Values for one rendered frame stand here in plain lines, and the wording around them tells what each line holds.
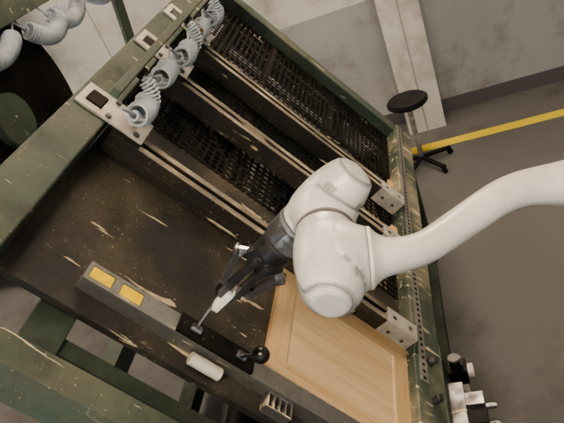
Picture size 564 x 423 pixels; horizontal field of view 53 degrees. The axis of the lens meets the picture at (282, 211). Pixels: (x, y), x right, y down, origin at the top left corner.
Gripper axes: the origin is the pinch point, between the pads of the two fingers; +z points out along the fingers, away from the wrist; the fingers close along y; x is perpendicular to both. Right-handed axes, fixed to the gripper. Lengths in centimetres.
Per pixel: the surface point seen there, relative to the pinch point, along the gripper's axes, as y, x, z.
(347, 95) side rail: 38, 183, 11
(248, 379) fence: 16.5, -4.2, 12.9
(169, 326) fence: -5.6, -3.9, 11.4
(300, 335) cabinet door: 29.5, 18.3, 13.8
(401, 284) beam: 69, 68, 13
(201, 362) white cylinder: 4.5, -6.9, 12.6
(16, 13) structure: -88, 98, 33
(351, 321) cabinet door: 46, 34, 14
